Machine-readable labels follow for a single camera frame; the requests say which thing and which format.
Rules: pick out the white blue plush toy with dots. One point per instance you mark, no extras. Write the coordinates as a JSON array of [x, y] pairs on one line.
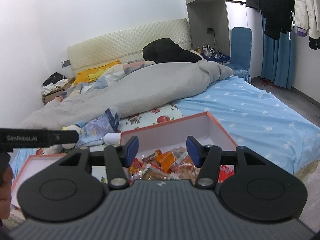
[[66, 140]]

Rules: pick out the cream quilted headboard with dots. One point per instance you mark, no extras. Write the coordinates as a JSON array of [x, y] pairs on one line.
[[126, 45]]

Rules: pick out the yellow pillow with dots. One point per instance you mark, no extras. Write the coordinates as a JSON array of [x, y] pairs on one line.
[[92, 74]]

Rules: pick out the green label snack pack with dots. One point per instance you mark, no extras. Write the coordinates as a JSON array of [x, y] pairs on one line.
[[151, 173]]

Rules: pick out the white puffer jacket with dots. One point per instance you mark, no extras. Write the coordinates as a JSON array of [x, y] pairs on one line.
[[307, 19]]

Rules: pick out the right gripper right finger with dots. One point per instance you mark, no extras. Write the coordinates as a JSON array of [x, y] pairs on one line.
[[207, 158]]

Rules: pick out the orange snack packet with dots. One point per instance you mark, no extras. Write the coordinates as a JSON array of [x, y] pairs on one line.
[[166, 160]]

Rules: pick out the pink box lid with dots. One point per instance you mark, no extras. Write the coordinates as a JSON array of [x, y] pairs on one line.
[[33, 165]]

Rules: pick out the blue curtain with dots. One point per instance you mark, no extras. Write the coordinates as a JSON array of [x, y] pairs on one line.
[[279, 60]]

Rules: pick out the patterned quilt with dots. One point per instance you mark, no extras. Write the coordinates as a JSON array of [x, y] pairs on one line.
[[107, 78]]

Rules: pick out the grey wardrobe cabinet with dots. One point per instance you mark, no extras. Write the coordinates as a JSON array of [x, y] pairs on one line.
[[209, 23]]

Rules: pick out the grey duvet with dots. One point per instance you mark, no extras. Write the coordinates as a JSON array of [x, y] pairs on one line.
[[140, 91]]

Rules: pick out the red clear tofu snack pack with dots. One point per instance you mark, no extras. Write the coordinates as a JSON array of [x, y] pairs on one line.
[[225, 172]]

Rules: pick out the hanging dark clothes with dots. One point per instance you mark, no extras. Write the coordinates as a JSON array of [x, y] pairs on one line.
[[277, 15]]

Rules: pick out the wall socket plate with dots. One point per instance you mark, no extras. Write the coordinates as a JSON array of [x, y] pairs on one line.
[[65, 63]]

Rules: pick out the toiletry bottles on shelf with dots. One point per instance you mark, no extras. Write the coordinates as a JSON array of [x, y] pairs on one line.
[[211, 54]]

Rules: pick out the cardboard box with clothes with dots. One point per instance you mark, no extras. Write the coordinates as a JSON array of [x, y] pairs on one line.
[[54, 86]]

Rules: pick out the blue chair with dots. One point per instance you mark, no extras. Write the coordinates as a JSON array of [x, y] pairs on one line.
[[241, 48]]

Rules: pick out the white bottle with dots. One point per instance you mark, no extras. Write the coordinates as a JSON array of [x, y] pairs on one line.
[[111, 138]]

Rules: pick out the black clothing pile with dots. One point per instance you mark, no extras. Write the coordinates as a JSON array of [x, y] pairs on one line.
[[165, 50]]

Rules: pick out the brown strips snack pack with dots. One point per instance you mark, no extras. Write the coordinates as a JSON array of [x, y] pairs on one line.
[[151, 159]]

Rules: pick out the lavender nut snack bag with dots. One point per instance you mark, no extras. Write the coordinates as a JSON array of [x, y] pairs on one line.
[[97, 128]]

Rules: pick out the red round-logo snack pack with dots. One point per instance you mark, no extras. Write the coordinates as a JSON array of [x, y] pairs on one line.
[[135, 167]]

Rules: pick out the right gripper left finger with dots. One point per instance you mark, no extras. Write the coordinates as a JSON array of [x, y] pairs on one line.
[[118, 157]]

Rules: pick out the pink deep box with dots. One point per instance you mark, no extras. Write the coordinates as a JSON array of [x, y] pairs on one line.
[[169, 135]]

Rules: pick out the person left hand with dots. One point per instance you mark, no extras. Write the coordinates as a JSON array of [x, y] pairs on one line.
[[5, 192]]

